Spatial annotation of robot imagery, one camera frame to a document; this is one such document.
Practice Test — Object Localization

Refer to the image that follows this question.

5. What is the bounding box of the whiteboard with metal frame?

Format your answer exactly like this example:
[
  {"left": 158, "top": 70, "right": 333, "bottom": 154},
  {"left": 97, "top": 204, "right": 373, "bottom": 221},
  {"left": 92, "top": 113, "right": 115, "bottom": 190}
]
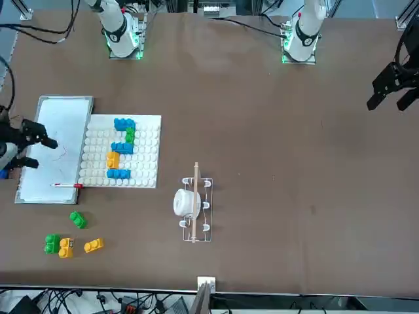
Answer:
[{"left": 14, "top": 95, "right": 95, "bottom": 205}]

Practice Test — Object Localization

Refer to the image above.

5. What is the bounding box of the aluminium frame post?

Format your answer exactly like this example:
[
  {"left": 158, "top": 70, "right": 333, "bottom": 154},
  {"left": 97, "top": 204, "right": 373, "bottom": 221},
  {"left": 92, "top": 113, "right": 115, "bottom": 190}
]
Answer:
[
  {"left": 395, "top": 0, "right": 419, "bottom": 31},
  {"left": 11, "top": 0, "right": 33, "bottom": 21}
]

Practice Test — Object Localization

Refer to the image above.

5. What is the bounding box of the white post bracket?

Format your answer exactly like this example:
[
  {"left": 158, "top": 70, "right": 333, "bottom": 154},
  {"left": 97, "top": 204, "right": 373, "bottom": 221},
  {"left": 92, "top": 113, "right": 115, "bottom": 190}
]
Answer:
[{"left": 197, "top": 276, "right": 217, "bottom": 292}]

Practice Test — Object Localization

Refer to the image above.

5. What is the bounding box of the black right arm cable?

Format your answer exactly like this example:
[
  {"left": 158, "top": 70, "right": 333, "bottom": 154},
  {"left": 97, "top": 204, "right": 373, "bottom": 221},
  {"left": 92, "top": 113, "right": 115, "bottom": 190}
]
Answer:
[{"left": 0, "top": 0, "right": 82, "bottom": 114}]

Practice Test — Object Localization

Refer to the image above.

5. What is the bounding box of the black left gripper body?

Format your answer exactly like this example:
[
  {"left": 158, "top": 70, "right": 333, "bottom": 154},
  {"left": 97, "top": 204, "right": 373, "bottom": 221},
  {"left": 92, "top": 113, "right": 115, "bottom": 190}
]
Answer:
[{"left": 394, "top": 22, "right": 419, "bottom": 86}]

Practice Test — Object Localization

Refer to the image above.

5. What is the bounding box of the grey aluminium camera post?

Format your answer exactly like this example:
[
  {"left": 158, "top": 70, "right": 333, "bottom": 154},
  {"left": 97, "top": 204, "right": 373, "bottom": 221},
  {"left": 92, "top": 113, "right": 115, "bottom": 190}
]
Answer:
[{"left": 189, "top": 281, "right": 212, "bottom": 314}]

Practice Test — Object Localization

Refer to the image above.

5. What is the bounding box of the white cup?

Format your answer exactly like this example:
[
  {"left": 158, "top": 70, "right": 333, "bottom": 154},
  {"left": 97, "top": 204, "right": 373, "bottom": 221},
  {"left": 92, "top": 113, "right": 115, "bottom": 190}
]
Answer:
[{"left": 173, "top": 188, "right": 201, "bottom": 217}]

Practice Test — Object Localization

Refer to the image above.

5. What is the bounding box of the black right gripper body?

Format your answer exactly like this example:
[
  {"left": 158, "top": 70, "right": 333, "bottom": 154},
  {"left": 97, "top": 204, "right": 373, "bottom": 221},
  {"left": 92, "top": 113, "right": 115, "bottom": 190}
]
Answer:
[{"left": 0, "top": 122, "right": 27, "bottom": 153}]

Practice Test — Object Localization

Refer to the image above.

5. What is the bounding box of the blue three-stud block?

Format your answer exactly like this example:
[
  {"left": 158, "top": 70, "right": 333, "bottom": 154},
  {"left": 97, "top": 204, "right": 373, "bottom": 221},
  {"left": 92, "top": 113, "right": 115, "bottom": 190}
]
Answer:
[
  {"left": 113, "top": 117, "right": 137, "bottom": 131},
  {"left": 111, "top": 141, "right": 135, "bottom": 156},
  {"left": 106, "top": 168, "right": 132, "bottom": 180}
]

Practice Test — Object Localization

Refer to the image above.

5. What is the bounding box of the white studded baseplate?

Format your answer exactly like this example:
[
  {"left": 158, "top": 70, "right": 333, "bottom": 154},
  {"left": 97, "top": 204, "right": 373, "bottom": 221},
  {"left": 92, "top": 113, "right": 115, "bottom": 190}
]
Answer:
[{"left": 78, "top": 114, "right": 164, "bottom": 189}]

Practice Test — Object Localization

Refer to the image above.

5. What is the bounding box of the yellow two-stud block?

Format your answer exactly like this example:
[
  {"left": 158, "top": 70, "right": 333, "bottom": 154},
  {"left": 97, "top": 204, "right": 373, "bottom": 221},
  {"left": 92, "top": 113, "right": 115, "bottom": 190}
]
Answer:
[
  {"left": 58, "top": 237, "right": 75, "bottom": 259},
  {"left": 83, "top": 238, "right": 105, "bottom": 254},
  {"left": 106, "top": 150, "right": 120, "bottom": 169}
]

